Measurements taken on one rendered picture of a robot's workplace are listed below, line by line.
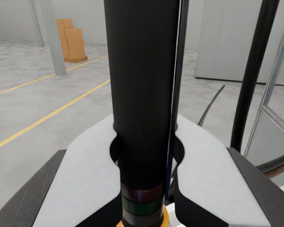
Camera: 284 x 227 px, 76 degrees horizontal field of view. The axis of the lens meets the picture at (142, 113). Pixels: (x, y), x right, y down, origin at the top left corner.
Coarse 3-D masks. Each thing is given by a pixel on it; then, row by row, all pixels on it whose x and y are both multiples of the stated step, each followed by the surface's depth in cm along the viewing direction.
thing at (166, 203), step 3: (174, 177) 36; (174, 180) 36; (171, 183) 36; (174, 183) 36; (171, 186) 35; (174, 186) 37; (171, 189) 36; (171, 192) 36; (171, 195) 36; (171, 198) 37; (165, 201) 34; (168, 201) 36; (171, 201) 37; (165, 204) 35; (168, 204) 36
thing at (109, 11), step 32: (128, 0) 7; (160, 0) 7; (128, 32) 7; (160, 32) 7; (128, 64) 8; (160, 64) 8; (128, 96) 8; (160, 96) 9; (128, 128) 9; (160, 128) 9; (128, 160) 10; (160, 160) 11; (128, 224) 13; (160, 224) 14
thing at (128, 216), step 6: (162, 204) 13; (162, 210) 13; (126, 216) 13; (132, 216) 12; (138, 216) 12; (144, 216) 12; (150, 216) 12; (156, 216) 13; (132, 222) 13; (138, 222) 13; (144, 222) 13; (150, 222) 13
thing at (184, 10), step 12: (180, 12) 8; (180, 24) 8; (180, 36) 8; (180, 48) 8; (180, 60) 8; (180, 72) 9; (180, 84) 9; (168, 156) 11; (168, 168) 11; (168, 180) 12; (168, 192) 12
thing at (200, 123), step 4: (224, 84) 39; (220, 88) 39; (216, 96) 38; (212, 100) 38; (208, 108) 37; (204, 112) 38; (204, 116) 39; (200, 120) 37; (200, 124) 40; (176, 164) 36; (176, 168) 37; (172, 172) 36; (176, 172) 37; (172, 176) 37
